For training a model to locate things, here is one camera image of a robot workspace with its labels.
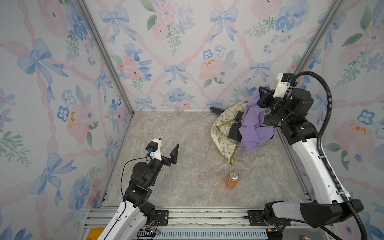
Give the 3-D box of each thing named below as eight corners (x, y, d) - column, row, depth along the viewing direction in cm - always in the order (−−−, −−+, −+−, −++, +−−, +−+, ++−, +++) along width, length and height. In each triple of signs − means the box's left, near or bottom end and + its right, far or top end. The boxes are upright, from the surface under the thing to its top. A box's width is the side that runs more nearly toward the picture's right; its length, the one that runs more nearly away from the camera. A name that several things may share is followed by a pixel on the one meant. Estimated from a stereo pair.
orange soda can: (225, 189, 85) (229, 181, 76) (224, 178, 89) (228, 170, 80) (235, 189, 85) (240, 181, 76) (233, 178, 89) (238, 170, 80)
